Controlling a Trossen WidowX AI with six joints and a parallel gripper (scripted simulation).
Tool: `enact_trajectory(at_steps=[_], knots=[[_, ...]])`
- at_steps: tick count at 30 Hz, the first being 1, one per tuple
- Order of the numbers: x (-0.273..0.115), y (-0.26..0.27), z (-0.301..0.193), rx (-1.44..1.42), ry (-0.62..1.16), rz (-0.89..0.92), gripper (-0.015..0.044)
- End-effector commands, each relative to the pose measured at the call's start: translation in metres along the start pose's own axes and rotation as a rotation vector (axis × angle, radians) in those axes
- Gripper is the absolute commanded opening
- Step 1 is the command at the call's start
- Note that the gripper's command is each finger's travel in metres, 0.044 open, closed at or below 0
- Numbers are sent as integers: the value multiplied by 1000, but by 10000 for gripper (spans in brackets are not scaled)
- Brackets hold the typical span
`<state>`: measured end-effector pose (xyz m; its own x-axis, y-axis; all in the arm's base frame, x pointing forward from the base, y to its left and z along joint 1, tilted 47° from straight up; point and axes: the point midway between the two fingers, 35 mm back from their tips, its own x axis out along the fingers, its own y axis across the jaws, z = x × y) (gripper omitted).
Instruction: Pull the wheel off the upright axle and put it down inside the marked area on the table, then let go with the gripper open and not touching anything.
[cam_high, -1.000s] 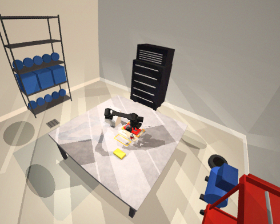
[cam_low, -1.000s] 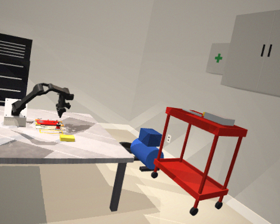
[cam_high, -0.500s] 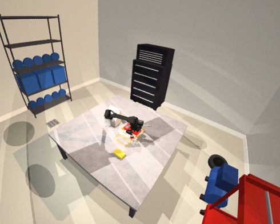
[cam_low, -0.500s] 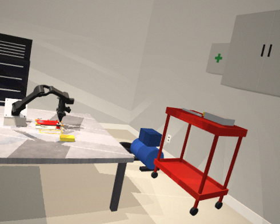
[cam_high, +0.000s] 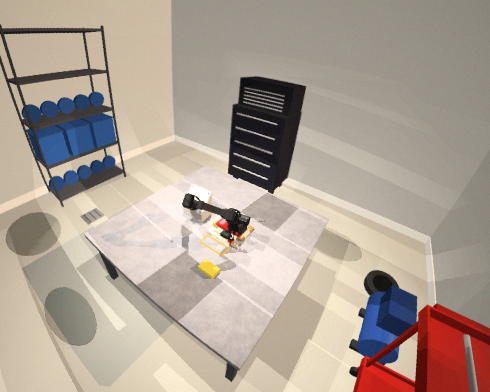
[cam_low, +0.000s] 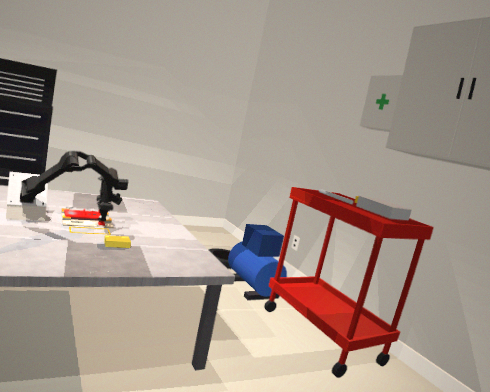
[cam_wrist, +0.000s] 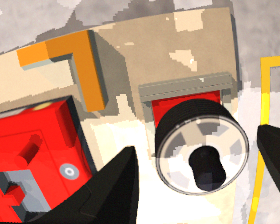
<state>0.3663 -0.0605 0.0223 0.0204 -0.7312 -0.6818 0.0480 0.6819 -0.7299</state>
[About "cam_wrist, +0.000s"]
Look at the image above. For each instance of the yellow tape outline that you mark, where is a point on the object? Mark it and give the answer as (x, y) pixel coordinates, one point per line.
(266, 63)

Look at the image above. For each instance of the black tyre with white wheel rim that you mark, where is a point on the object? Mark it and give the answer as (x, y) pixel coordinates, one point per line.
(189, 125)

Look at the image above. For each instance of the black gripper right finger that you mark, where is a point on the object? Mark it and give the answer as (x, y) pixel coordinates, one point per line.
(268, 142)

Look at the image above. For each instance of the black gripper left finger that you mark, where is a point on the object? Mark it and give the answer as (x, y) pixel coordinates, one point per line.
(111, 196)

